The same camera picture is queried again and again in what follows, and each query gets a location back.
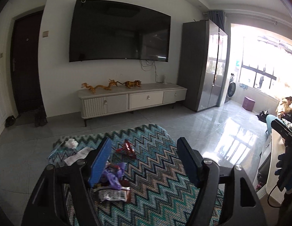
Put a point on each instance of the dark brown entrance door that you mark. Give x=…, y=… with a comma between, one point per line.
x=24, y=63

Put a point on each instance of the dark snack packet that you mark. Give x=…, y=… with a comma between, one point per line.
x=108, y=193

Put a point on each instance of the teal chair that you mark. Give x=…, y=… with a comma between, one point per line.
x=269, y=119

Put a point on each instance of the white low tv cabinet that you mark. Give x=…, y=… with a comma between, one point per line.
x=122, y=99

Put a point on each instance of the purple wrapper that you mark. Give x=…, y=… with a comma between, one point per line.
x=112, y=173

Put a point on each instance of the white paper receipt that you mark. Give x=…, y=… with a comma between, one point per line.
x=82, y=154

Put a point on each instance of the silver double door refrigerator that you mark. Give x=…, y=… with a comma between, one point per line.
x=202, y=63

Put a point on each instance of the zigzag knitted table cloth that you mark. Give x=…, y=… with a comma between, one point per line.
x=161, y=193

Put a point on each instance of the large black wall television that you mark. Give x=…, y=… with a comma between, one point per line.
x=110, y=30

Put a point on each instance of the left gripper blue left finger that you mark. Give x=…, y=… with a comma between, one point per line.
x=98, y=160

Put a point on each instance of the front loading washing machine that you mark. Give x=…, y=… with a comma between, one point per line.
x=231, y=88

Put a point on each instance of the white tissue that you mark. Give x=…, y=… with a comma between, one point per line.
x=71, y=143

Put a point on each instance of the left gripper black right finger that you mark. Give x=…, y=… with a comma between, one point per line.
x=193, y=163

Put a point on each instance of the red snack wrapper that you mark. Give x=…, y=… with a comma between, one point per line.
x=127, y=149

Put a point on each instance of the wall light switch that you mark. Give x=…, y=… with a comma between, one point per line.
x=45, y=34

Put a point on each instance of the grey window curtain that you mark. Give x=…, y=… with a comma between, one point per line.
x=218, y=17

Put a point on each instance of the golden dragon figurine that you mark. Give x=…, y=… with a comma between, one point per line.
x=111, y=84

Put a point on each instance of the seated person in yellow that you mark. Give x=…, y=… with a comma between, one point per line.
x=283, y=107

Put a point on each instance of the white router on cabinet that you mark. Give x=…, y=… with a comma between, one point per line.
x=164, y=79

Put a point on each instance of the purple cube stool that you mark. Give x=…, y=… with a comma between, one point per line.
x=248, y=103

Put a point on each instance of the dark shoes by door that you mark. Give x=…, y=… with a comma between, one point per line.
x=40, y=118

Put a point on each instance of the golden tiger figurine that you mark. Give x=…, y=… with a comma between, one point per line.
x=131, y=84

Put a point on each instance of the black bag on floor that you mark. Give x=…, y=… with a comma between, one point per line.
x=262, y=115

